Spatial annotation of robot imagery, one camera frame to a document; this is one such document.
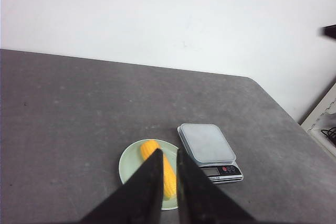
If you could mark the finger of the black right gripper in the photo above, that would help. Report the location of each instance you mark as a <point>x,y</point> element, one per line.
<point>329,31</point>

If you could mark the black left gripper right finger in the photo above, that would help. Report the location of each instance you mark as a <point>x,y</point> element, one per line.
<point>200,201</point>

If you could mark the white shelf with cables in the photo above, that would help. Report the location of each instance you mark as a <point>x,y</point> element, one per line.
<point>320,122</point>

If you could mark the green oval plate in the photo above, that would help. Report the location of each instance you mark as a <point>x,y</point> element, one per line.
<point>131,160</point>

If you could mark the silver digital kitchen scale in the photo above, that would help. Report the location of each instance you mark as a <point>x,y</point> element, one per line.
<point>210,150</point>

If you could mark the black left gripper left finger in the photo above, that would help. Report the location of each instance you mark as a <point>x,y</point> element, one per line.
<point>139,200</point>

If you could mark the yellow corn cob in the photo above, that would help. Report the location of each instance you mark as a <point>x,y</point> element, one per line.
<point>169,176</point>

